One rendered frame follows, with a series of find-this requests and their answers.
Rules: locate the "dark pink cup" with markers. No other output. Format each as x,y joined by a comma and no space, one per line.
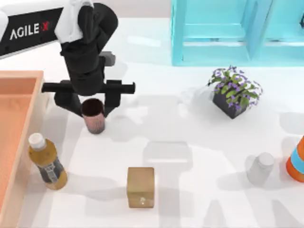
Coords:
93,118

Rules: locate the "grey rounded box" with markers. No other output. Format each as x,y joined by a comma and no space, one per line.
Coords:
108,59

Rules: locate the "salmon shallow box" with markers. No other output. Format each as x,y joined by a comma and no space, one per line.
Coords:
14,123

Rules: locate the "yellow bottle with white cap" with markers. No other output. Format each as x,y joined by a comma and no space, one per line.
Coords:
48,166

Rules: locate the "small wooden box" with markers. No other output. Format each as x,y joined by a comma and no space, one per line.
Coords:
140,185

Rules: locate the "black pot with purple flowers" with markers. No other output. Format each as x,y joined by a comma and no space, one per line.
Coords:
234,92

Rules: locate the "light blue rack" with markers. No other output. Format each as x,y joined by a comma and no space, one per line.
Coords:
213,31

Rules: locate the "pale grey bottle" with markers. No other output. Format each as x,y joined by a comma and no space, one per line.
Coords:
260,169

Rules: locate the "orange and blue bottle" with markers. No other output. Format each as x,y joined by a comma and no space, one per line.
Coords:
297,164

